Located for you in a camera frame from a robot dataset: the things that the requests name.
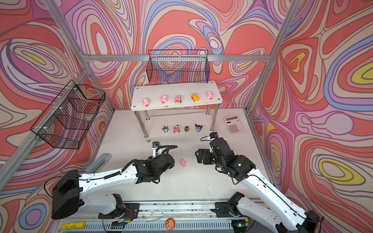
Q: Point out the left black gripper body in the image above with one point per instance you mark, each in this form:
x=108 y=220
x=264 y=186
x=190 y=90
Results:
x=158 y=177

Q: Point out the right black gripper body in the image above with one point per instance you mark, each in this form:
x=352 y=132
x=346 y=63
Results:
x=210 y=158

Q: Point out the pink pig toy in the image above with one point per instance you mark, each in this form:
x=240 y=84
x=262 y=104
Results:
x=182 y=162
x=164 y=99
x=146 y=102
x=210 y=95

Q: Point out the grey shark toy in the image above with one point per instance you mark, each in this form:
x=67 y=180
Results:
x=165 y=129

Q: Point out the red pink bear toy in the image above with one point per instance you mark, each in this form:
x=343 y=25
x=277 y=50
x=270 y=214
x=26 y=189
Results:
x=176 y=129

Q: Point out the dark purple figure toy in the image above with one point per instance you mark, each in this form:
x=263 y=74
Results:
x=198 y=128

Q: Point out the pink pig toy front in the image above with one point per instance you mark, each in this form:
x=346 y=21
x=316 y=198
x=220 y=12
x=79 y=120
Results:
x=146 y=102

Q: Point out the pink green toy car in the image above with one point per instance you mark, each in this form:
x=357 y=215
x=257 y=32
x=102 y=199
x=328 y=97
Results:
x=178 y=99

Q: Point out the orange toy car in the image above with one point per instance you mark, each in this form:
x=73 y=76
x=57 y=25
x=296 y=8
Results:
x=195 y=97

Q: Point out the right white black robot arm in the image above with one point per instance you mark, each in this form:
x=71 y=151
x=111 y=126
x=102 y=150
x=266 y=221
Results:
x=280 y=215

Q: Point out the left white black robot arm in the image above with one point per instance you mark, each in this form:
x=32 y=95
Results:
x=77 y=192

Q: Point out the pink white calculator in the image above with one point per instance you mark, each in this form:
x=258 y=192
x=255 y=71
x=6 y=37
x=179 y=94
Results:
x=234 y=124

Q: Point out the grey stapler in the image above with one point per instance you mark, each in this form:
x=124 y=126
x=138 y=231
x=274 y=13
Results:
x=99 y=163

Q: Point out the red round sticker badge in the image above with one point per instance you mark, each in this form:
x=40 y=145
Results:
x=170 y=224

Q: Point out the white shelf table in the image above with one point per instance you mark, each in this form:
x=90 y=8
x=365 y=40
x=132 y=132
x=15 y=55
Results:
x=151 y=126

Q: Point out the yellow marker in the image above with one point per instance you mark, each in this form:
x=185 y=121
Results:
x=73 y=226

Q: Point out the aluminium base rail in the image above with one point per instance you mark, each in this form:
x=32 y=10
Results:
x=150 y=217

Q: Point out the left black wire basket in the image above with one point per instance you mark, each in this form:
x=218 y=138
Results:
x=68 y=122

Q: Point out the black wire basket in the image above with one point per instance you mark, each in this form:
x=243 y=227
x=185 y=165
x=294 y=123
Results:
x=172 y=66
x=68 y=122

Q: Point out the back black wire basket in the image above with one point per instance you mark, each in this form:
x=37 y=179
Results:
x=172 y=66

